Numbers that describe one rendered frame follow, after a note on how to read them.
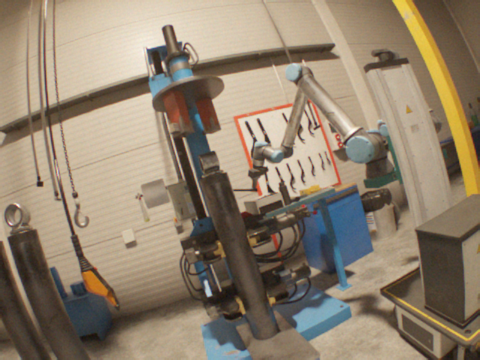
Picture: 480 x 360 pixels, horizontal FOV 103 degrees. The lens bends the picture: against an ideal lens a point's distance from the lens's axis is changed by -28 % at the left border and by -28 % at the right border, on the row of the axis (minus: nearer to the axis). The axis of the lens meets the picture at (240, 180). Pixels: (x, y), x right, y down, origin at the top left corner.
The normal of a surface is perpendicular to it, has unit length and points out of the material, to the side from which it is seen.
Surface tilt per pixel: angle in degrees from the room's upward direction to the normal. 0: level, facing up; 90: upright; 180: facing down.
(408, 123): 90
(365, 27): 90
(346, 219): 90
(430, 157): 90
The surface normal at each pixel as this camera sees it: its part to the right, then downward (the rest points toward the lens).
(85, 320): 0.22, -0.10
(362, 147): -0.64, 0.27
